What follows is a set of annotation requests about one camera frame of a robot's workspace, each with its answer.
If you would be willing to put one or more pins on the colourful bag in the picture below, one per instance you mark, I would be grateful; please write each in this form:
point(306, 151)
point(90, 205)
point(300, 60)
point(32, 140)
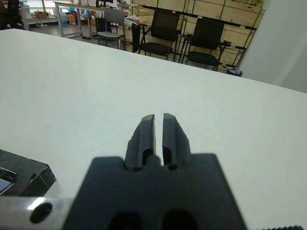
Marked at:
point(72, 19)

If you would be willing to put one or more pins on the small cardboard box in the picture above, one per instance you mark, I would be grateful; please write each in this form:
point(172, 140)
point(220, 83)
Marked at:
point(41, 14)

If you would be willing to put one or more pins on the white side table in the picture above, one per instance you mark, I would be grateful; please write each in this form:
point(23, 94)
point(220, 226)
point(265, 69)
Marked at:
point(26, 21)

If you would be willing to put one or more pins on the small purple box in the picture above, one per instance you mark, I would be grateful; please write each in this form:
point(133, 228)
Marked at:
point(234, 72)

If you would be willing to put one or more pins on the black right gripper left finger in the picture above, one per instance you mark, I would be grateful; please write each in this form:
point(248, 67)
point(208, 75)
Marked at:
point(141, 143)

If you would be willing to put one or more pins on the grey plastic chair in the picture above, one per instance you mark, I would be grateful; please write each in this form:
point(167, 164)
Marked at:
point(114, 16)

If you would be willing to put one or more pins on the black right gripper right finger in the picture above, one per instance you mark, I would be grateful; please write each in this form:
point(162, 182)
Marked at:
point(175, 141)

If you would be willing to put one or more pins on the black box lid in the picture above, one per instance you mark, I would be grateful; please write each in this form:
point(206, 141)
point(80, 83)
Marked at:
point(28, 167)

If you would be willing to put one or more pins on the white frame desk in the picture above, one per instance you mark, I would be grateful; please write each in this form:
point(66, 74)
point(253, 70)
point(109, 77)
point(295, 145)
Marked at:
point(79, 6)

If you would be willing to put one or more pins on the black computer tower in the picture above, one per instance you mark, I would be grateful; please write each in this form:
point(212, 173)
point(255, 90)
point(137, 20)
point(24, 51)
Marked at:
point(100, 25)

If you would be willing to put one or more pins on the pale plastic bag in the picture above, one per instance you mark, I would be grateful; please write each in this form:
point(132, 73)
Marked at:
point(63, 18)

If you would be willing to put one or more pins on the black mesh office chair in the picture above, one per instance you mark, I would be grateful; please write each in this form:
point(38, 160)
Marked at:
point(165, 24)
point(208, 31)

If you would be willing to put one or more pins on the brown and black cabinet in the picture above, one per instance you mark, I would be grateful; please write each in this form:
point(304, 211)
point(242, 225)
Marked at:
point(9, 12)

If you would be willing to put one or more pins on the wooden crate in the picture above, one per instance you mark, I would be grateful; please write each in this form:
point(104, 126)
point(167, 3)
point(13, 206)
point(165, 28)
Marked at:
point(175, 4)
point(144, 4)
point(231, 56)
point(242, 8)
point(207, 6)
point(146, 16)

